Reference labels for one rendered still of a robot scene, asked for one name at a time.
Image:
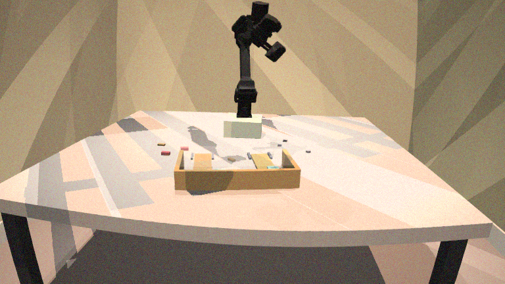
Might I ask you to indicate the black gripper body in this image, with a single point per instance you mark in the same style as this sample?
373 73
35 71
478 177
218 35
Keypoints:
258 36

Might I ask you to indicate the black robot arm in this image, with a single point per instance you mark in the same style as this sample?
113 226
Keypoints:
246 93

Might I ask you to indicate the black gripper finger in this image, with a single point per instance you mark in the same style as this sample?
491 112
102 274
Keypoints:
274 50
244 30

